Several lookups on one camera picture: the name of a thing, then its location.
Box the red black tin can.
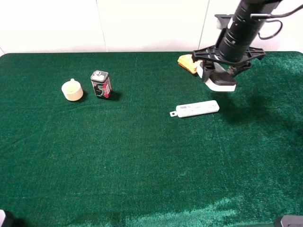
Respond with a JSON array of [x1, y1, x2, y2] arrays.
[[90, 70, 112, 99]]

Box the green felt table cloth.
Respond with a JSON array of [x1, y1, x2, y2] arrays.
[[0, 52, 303, 227]]

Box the black cable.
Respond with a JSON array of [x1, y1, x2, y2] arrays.
[[250, 4, 303, 40]]

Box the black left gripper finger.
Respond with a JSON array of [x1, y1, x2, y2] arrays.
[[197, 60, 225, 83]]

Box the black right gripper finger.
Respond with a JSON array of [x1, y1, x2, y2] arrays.
[[205, 72, 237, 92]]

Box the white rectangular box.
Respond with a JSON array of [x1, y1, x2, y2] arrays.
[[170, 100, 220, 118]]

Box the black gripper body frame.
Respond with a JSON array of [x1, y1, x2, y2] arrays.
[[192, 45, 266, 75]]

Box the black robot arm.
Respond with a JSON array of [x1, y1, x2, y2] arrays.
[[192, 0, 280, 92]]

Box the orange toy waffle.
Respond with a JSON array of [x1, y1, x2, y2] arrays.
[[178, 54, 202, 75]]

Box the beige cup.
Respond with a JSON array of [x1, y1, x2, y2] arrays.
[[61, 79, 83, 102]]

